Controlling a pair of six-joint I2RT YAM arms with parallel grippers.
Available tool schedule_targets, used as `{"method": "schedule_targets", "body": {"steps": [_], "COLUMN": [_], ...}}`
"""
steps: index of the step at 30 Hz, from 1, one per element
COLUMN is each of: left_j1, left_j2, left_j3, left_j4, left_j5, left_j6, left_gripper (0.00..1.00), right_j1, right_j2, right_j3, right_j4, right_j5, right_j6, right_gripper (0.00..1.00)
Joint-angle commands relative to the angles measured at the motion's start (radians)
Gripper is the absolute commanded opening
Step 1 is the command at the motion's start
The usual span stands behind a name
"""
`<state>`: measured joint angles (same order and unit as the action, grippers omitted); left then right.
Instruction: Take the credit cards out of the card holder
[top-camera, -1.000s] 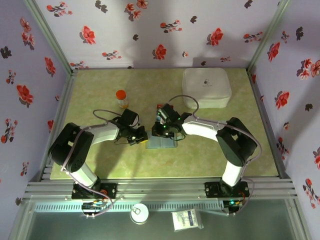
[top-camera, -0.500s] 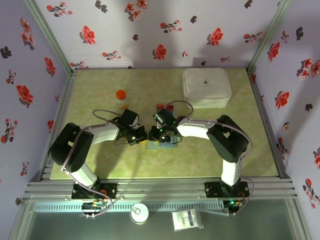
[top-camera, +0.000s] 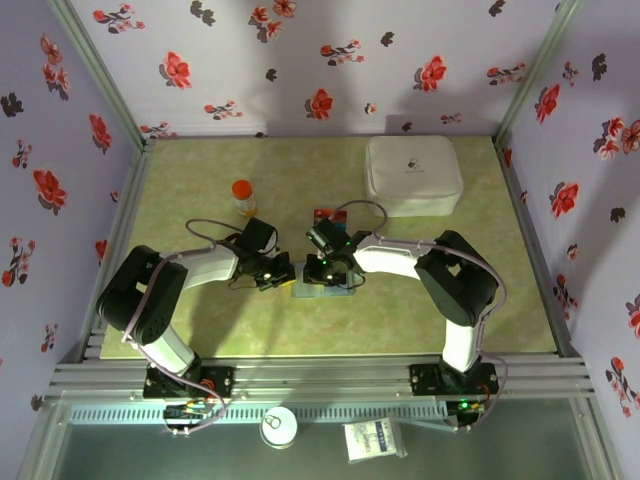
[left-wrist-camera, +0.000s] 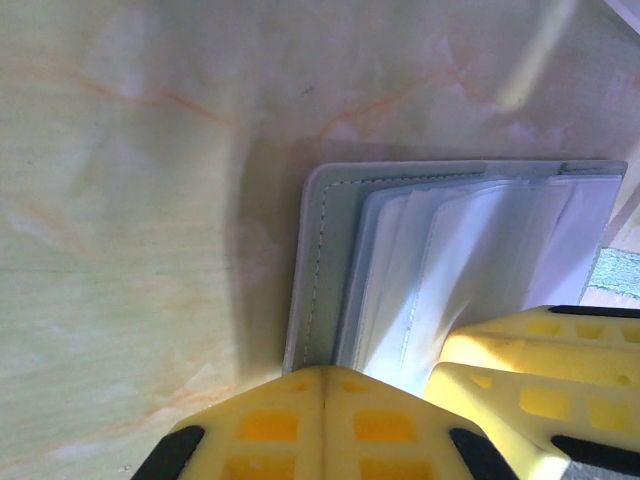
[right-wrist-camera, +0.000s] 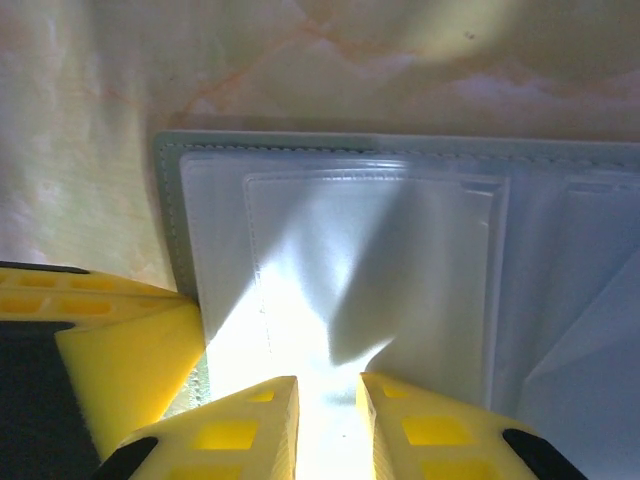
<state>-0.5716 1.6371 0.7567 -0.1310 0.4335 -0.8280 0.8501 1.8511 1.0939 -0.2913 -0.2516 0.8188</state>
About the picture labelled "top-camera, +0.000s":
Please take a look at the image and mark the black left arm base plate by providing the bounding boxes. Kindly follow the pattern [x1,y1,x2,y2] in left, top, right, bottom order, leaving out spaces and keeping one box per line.
[143,366,235,400]

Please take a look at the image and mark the sage green card holder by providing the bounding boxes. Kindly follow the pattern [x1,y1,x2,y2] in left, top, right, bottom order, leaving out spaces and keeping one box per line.
[291,262,357,300]

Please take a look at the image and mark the white zip pouch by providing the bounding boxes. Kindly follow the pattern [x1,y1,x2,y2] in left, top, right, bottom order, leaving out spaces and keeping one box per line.
[363,134,465,219]

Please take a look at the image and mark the aluminium side frame rail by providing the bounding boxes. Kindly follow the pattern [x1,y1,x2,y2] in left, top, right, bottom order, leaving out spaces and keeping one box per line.
[79,138,157,362]
[493,135,585,360]

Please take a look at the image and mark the white slotted cable duct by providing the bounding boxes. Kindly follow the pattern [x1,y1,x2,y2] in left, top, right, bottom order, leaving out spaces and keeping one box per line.
[67,404,451,425]

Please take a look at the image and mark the orange lid pill bottle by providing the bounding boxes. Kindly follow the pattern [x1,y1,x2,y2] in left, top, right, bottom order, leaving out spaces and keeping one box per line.
[230,178,258,217]

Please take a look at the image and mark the aluminium frame post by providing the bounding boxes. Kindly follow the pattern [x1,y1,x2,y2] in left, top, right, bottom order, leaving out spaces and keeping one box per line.
[493,0,585,144]
[47,0,157,151]

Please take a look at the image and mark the white round tin can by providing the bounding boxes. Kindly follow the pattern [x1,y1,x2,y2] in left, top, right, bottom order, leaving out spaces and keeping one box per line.
[259,406,300,448]

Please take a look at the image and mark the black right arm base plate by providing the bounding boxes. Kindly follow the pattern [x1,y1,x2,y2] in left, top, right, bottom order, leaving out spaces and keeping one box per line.
[408,363,500,397]

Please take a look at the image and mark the aluminium front frame rail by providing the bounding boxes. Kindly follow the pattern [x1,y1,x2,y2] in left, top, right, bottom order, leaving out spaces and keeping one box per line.
[47,352,597,401]

